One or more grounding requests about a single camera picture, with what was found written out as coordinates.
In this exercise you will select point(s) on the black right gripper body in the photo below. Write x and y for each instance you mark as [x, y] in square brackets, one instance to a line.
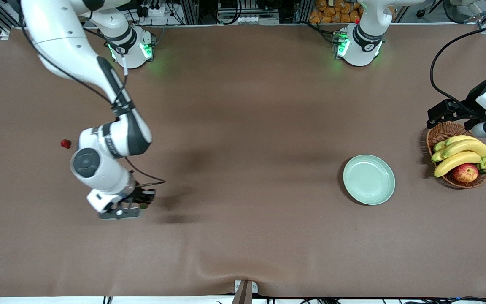
[141, 195]

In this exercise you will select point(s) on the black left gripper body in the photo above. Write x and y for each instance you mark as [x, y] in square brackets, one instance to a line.
[466, 106]

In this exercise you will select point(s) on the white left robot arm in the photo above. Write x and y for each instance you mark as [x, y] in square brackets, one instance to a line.
[359, 57]

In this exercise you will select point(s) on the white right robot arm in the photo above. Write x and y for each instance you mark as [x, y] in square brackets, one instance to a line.
[61, 42]

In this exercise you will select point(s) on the light green round plate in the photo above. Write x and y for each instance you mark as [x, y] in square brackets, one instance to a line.
[369, 179]

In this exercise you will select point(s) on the yellow banana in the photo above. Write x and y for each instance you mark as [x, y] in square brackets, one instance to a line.
[439, 146]
[454, 162]
[437, 156]
[460, 138]
[468, 146]

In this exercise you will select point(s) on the brown wicker basket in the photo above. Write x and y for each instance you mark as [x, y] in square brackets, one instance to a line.
[443, 131]

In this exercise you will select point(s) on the red apple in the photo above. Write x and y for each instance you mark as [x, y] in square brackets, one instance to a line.
[465, 173]

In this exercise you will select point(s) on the brown tablecloth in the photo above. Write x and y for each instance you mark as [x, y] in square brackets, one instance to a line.
[243, 169]

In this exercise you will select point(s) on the black caster wheel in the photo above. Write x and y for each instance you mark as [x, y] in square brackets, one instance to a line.
[421, 13]

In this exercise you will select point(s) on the orange snack bag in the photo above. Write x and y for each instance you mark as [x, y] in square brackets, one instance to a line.
[323, 14]

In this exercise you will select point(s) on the white power strip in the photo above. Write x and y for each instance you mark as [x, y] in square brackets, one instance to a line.
[158, 12]

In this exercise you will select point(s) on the white terminal strip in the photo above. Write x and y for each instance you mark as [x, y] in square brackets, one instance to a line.
[251, 20]

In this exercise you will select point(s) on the metal bracket with brown post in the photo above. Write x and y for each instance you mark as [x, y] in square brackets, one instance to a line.
[245, 293]

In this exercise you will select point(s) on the aluminium frame post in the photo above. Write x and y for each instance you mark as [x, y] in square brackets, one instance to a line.
[191, 10]
[304, 8]

